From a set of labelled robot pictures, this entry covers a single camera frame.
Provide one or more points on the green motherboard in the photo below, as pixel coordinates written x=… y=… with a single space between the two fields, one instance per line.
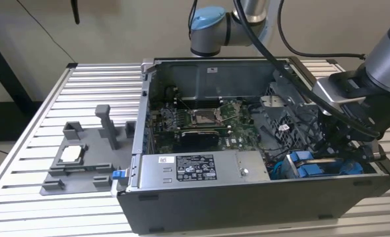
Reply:
x=241 y=133

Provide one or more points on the silver CPU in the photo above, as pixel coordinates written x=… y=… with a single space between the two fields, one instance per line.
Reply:
x=72 y=153

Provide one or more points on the black graphics card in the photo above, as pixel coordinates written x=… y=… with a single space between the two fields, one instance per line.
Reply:
x=198 y=140

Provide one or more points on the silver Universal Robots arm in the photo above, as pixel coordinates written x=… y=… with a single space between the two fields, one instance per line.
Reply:
x=211 y=32

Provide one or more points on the black desk leg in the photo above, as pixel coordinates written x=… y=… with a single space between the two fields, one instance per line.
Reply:
x=7 y=74

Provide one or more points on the hard disk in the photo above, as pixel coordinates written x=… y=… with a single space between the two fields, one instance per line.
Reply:
x=309 y=170

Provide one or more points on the silver power supply unit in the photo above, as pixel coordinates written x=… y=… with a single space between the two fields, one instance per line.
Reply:
x=214 y=170

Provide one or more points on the CPU socket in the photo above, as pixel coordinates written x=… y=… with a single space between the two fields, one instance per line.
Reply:
x=203 y=116

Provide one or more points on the grey metal drive cage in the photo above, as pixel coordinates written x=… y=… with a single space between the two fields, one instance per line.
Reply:
x=281 y=101

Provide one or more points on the grey parts rack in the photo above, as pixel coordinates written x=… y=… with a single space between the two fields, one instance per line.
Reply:
x=88 y=148

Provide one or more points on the disk bay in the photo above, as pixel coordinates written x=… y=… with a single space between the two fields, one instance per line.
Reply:
x=291 y=164

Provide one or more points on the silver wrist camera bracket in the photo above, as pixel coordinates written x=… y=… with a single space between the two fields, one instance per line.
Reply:
x=326 y=93

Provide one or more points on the black open PC case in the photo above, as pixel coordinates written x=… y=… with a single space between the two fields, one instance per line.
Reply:
x=231 y=209

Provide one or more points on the blue case latch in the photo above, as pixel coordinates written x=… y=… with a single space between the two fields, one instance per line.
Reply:
x=118 y=175

